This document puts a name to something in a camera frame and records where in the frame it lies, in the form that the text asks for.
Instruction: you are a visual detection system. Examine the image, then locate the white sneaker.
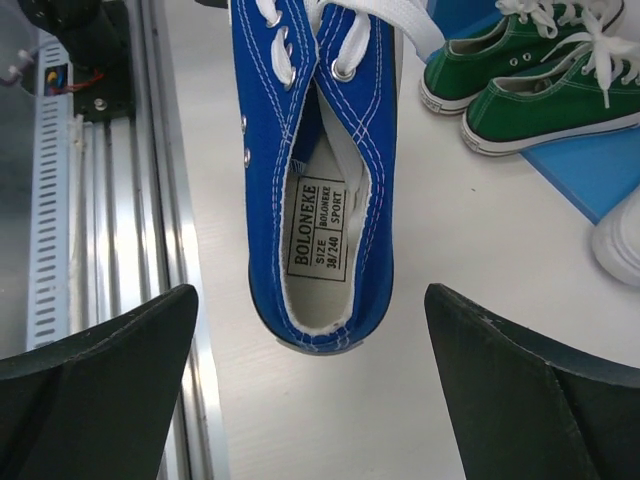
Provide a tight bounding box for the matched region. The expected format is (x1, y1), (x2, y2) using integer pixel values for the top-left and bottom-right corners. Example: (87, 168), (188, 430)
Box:
(591, 188), (640, 287)

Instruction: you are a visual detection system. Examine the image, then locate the blue sneaker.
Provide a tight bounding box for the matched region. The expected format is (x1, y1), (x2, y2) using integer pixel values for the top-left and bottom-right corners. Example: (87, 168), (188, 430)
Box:
(228, 0), (444, 355)

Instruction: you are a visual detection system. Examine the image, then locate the green sneaker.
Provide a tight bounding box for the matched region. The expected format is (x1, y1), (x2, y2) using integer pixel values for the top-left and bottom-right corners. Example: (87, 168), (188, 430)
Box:
(420, 1), (625, 115)
(461, 10), (639, 157)

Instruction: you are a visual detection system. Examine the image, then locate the slotted cable duct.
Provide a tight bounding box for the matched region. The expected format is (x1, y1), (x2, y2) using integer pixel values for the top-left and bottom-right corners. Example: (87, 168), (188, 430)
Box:
(26, 32), (70, 350)

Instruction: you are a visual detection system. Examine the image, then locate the aluminium mounting rail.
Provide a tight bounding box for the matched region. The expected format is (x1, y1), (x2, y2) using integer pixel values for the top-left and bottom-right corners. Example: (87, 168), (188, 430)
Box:
(66, 1), (231, 479)

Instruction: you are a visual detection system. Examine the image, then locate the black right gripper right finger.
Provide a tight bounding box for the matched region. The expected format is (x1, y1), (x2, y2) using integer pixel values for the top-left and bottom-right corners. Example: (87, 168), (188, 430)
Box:
(424, 284), (639, 479)

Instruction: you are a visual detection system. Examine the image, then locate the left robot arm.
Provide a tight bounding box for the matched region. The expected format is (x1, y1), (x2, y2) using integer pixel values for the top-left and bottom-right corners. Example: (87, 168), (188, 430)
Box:
(18, 1), (135, 123)

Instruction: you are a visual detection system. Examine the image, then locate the blue and yellow shoe shelf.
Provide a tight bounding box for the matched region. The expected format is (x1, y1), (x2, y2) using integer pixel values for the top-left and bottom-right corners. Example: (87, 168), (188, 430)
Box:
(449, 0), (640, 225)

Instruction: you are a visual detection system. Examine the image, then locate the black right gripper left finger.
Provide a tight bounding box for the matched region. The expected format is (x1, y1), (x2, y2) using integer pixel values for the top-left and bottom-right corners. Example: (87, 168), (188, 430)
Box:
(1, 284), (199, 479)

